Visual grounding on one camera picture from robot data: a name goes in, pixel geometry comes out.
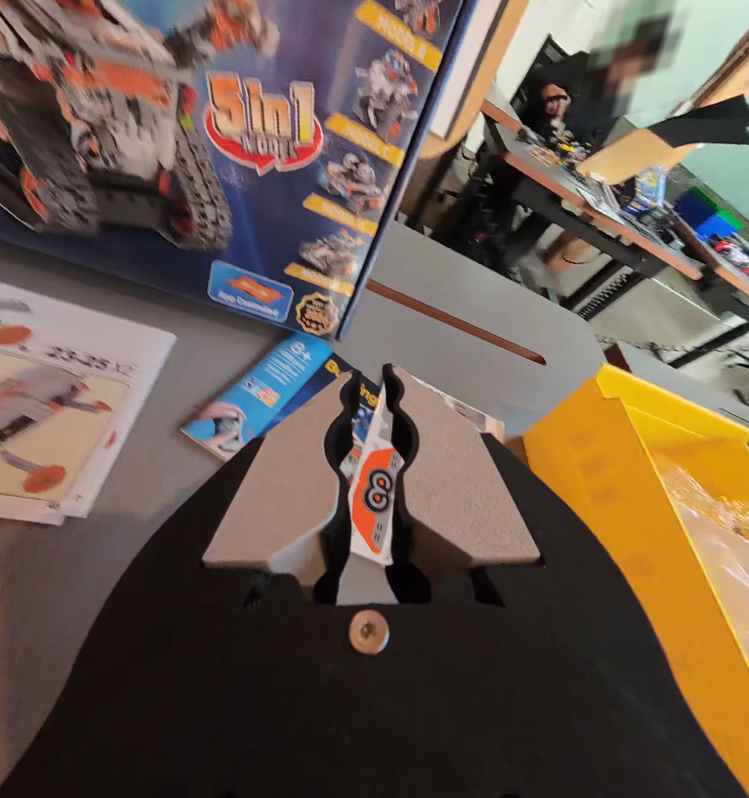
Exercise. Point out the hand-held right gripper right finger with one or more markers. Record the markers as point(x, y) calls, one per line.
point(468, 499)

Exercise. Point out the blue instruction booklet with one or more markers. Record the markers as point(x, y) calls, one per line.
point(275, 386)

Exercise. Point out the cluttered worktable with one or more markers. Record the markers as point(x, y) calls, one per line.
point(574, 181)

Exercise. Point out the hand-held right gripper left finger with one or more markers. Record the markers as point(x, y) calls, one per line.
point(275, 499)

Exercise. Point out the open instruction booklet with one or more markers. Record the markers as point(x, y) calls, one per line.
point(69, 405)

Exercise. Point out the blue robot kit box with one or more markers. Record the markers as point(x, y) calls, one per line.
point(256, 156)

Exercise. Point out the yellow plastic bin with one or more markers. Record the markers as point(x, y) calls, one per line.
point(599, 499)

